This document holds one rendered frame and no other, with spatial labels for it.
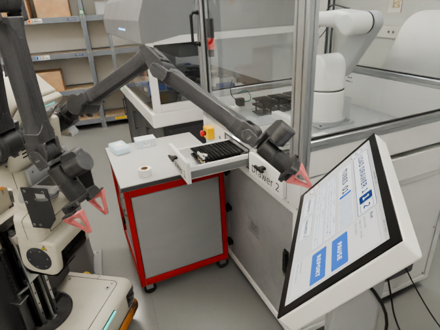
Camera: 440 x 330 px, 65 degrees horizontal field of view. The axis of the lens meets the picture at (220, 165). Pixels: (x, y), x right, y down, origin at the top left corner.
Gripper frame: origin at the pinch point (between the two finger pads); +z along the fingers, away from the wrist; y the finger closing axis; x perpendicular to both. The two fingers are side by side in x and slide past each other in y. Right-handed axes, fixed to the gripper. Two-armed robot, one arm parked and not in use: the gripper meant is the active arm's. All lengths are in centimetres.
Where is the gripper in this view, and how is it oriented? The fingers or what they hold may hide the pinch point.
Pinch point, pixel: (308, 184)
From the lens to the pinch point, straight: 112.2
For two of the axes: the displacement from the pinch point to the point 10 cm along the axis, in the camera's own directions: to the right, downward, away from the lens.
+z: 7.7, 6.4, 0.3
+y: 3.1, -4.1, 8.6
